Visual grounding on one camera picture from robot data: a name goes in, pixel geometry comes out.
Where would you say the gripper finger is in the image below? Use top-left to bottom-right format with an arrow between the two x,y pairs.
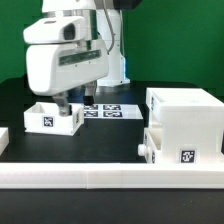
83,82 -> 96,106
53,92 -> 72,117

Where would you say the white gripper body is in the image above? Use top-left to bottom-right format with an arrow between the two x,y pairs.
26,38 -> 109,96

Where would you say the white drawer tray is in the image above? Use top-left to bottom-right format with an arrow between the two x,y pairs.
24,102 -> 84,136
138,128 -> 162,164

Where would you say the white front drawer tray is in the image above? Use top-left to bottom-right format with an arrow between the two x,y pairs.
138,128 -> 162,164

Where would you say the white drawer cabinet box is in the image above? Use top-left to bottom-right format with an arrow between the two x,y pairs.
146,88 -> 224,164

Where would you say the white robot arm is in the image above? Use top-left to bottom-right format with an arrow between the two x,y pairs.
23,0 -> 142,116

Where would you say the white marker tag sheet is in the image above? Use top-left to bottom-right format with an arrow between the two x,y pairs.
84,104 -> 143,120

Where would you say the white block at left edge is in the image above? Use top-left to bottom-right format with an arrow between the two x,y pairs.
0,127 -> 9,155

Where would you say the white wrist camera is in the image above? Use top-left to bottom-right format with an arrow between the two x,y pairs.
23,16 -> 87,44

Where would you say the white fence wall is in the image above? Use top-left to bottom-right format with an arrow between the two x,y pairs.
0,163 -> 224,189

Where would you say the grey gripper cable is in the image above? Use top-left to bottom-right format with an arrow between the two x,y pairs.
101,6 -> 116,56

